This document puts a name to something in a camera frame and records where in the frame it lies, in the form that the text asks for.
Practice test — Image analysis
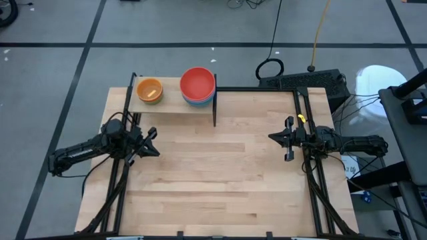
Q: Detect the black cable bundle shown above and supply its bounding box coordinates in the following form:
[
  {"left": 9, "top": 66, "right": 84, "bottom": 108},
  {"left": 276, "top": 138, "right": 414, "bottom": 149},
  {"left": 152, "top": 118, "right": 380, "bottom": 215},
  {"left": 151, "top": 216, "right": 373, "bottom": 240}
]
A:
[{"left": 226, "top": 0, "right": 268, "bottom": 10}]

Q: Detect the small orange bowl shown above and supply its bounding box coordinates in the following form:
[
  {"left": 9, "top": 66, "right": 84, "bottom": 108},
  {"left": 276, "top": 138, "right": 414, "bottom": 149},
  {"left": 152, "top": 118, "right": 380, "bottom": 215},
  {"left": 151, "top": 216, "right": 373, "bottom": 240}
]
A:
[{"left": 136, "top": 77, "right": 164, "bottom": 103}]

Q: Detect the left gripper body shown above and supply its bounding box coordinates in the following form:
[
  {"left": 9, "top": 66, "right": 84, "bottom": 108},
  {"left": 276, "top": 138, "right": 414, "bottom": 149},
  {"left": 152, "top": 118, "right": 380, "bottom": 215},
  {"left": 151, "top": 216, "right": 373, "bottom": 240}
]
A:
[{"left": 123, "top": 127, "right": 158, "bottom": 167}]

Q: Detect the large pink bowl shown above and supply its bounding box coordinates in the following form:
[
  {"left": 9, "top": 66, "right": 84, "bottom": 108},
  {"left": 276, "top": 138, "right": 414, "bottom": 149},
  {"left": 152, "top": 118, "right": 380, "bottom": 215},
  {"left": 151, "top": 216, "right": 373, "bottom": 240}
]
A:
[{"left": 181, "top": 85, "right": 216, "bottom": 103}]

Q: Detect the black pole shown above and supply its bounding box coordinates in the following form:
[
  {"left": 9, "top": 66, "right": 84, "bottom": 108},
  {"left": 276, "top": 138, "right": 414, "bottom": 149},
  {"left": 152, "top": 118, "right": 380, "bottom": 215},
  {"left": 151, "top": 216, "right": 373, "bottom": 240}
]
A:
[{"left": 392, "top": 68, "right": 427, "bottom": 99}]

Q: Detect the wooden shelf with black legs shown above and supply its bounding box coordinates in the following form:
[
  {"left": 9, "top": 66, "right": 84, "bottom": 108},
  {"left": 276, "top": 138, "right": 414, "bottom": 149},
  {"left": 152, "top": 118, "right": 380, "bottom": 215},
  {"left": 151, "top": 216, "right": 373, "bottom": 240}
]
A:
[{"left": 127, "top": 71, "right": 218, "bottom": 128}]

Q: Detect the large blue bowl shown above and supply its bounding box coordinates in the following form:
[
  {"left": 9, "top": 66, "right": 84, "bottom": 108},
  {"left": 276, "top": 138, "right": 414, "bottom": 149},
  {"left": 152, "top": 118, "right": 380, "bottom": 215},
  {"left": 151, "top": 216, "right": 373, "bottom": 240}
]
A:
[{"left": 182, "top": 89, "right": 216, "bottom": 105}]

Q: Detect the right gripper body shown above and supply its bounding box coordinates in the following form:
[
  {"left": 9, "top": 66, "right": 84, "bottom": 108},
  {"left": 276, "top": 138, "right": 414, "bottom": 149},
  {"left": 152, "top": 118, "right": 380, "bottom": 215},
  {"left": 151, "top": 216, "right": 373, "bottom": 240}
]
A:
[{"left": 284, "top": 116, "right": 316, "bottom": 162}]

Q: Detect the large teal bowl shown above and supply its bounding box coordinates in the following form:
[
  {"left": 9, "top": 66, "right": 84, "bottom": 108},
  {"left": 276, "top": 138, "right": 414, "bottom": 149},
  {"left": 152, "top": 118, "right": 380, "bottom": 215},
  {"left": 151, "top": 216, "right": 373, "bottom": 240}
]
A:
[{"left": 185, "top": 95, "right": 214, "bottom": 108}]

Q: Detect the grey side desk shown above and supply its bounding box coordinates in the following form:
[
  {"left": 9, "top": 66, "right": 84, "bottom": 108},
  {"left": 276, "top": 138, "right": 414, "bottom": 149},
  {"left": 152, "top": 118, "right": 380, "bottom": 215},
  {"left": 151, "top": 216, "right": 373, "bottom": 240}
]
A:
[{"left": 378, "top": 85, "right": 427, "bottom": 187}]

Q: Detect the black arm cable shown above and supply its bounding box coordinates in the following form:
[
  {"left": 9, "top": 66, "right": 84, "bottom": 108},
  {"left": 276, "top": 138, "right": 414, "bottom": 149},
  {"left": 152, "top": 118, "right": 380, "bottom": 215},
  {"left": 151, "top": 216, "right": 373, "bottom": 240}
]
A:
[{"left": 81, "top": 155, "right": 113, "bottom": 198}]

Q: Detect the black desk device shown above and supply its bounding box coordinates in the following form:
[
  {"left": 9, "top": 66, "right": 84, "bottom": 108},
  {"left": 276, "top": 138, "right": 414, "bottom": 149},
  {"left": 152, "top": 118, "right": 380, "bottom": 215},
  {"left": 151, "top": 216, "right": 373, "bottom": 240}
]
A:
[{"left": 401, "top": 98, "right": 427, "bottom": 126}]

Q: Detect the black aluminium table frame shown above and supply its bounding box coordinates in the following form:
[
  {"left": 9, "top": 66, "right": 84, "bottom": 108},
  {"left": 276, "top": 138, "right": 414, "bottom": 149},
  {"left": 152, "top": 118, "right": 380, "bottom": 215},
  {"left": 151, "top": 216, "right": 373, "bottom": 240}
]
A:
[{"left": 75, "top": 86, "right": 360, "bottom": 240}]

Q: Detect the black computer case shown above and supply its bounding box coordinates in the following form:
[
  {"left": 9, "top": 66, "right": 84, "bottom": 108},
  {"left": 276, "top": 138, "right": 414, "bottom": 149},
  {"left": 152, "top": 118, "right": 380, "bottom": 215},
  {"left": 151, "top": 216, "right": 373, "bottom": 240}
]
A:
[{"left": 259, "top": 69, "right": 351, "bottom": 108}]

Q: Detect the large coral red bowl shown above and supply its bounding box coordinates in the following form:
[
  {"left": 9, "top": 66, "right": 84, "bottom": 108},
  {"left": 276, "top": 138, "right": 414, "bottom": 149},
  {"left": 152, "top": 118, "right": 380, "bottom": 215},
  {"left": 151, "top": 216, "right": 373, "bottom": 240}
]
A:
[{"left": 179, "top": 66, "right": 216, "bottom": 101}]

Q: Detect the black base bar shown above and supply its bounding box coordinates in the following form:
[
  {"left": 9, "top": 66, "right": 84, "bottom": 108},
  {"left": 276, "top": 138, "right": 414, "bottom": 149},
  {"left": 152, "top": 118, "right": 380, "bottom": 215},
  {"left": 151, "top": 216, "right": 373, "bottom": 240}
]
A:
[{"left": 346, "top": 161, "right": 413, "bottom": 193}]

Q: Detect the black coiled cable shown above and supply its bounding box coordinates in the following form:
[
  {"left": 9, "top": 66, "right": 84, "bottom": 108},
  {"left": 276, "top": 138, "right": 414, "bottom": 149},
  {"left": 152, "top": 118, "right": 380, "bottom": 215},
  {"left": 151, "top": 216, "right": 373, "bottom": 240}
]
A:
[{"left": 255, "top": 0, "right": 285, "bottom": 81}]

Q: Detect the white paper sheet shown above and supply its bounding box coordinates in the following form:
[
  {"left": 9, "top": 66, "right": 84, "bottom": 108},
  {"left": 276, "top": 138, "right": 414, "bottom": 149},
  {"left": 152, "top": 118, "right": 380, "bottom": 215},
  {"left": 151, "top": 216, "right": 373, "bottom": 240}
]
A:
[{"left": 342, "top": 155, "right": 362, "bottom": 176}]

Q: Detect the yellow hanging cable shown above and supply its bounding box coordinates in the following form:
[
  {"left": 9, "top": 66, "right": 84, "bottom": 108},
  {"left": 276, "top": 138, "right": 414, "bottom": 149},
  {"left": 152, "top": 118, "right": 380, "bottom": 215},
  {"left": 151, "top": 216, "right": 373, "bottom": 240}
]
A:
[{"left": 306, "top": 0, "right": 332, "bottom": 73}]

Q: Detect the black bicycle wheel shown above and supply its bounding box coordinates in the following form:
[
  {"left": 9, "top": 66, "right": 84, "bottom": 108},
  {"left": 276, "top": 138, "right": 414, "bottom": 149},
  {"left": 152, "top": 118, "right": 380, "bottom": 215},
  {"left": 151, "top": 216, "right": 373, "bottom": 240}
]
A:
[{"left": 0, "top": 0, "right": 19, "bottom": 29}]

